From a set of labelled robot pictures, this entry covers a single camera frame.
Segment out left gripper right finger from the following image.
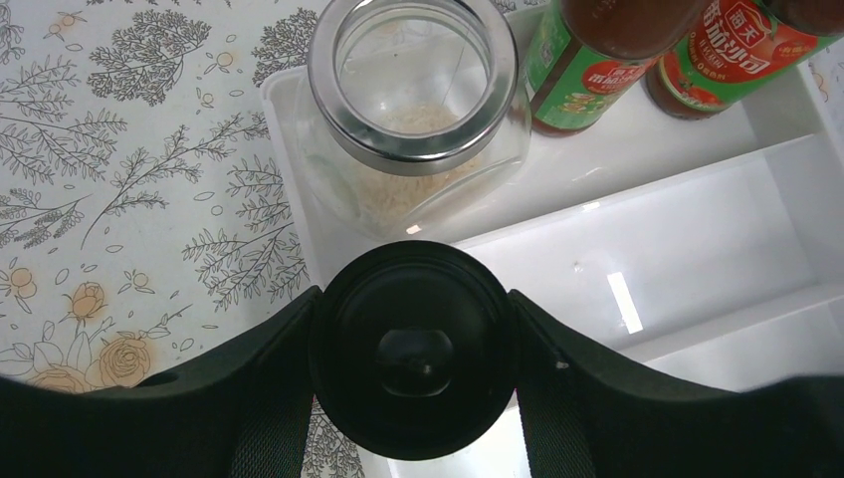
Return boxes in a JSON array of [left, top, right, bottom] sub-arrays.
[[509, 291, 843, 477]]

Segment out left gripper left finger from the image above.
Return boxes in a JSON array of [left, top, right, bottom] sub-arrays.
[[1, 287, 321, 477]]

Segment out black cap white bean jar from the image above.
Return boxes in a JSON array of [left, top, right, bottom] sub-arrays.
[[309, 241, 520, 461]]

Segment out white plastic organizer tray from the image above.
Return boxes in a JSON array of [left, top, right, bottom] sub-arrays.
[[259, 6, 844, 478]]

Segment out clear glass jar metal rim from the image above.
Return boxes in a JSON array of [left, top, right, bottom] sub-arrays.
[[296, 1, 530, 241]]

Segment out green label sauce bottle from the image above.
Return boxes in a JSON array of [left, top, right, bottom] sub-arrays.
[[525, 0, 708, 136]]

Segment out red label sauce bottle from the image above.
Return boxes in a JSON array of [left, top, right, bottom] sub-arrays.
[[645, 0, 843, 120]]

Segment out floral table mat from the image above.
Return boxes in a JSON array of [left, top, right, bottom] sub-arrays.
[[0, 0, 844, 478]]

